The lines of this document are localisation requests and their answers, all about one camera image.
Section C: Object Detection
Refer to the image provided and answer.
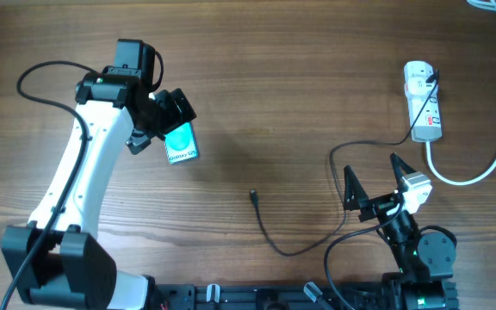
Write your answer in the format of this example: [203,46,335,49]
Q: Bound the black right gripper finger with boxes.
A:
[390,152,416,185]
[344,165,369,202]

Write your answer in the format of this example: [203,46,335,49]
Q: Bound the smartphone with teal screen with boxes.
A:
[164,122,199,164]

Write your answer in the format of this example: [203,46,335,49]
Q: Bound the black charging cable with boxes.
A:
[249,69,441,257]

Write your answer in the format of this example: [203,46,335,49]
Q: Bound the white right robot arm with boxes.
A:
[344,153,460,309]

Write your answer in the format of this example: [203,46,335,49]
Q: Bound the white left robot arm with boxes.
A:
[1,39,199,309]

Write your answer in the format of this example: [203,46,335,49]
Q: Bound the white charger plug adapter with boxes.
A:
[404,73,437,99]

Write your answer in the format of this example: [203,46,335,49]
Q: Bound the white power strip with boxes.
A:
[404,60,443,143]

